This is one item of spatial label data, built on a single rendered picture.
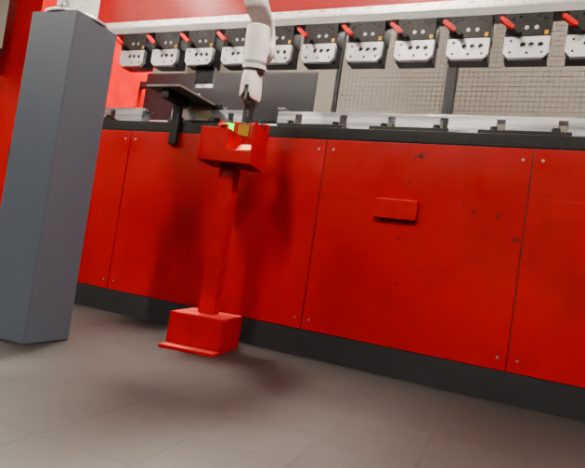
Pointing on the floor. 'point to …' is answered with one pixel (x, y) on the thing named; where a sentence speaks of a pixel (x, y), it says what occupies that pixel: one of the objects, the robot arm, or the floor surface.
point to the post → (449, 91)
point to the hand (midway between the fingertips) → (249, 115)
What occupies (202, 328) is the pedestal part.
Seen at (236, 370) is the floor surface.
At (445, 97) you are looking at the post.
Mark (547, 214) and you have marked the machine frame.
